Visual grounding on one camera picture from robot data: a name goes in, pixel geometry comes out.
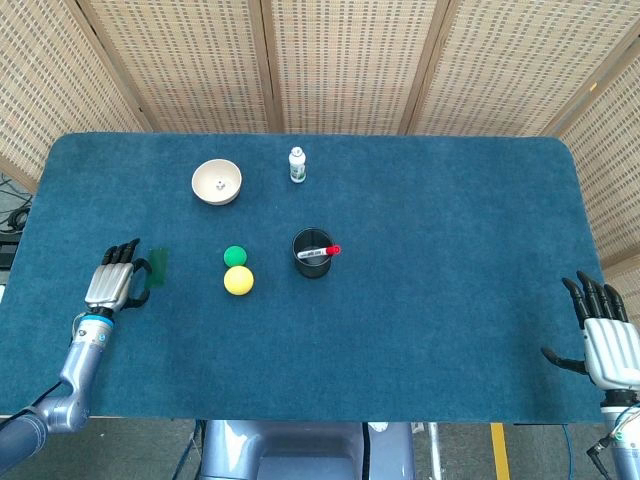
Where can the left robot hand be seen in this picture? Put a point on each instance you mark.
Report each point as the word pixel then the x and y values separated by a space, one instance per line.
pixel 112 280

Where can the green tape strip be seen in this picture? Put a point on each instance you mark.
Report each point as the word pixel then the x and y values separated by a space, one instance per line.
pixel 159 267

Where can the woven bamboo folding screen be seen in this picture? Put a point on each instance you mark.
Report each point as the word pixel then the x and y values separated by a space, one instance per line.
pixel 350 65

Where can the black mesh pen cup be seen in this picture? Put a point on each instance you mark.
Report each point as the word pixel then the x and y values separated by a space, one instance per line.
pixel 312 260

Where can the green ball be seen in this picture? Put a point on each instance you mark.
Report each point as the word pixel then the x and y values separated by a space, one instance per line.
pixel 235 256

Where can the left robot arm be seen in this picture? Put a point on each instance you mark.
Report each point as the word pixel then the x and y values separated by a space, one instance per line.
pixel 65 380

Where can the yellow ball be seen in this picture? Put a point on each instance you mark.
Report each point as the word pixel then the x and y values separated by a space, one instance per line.
pixel 238 280

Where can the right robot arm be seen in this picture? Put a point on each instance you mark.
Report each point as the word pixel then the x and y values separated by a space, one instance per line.
pixel 620 440

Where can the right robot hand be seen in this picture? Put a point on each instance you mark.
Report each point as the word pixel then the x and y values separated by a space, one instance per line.
pixel 602 345

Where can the blue carpet table cover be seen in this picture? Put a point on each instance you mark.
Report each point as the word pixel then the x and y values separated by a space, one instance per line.
pixel 380 310

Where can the small white bottle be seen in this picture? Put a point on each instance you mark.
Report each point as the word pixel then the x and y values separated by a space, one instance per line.
pixel 297 165

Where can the robot torso base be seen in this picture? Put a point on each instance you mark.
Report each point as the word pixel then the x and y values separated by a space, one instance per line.
pixel 280 450

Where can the beige bowl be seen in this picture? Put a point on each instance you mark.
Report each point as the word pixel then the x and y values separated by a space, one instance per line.
pixel 216 182

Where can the red capped marker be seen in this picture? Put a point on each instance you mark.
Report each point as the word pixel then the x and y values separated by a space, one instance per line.
pixel 320 251

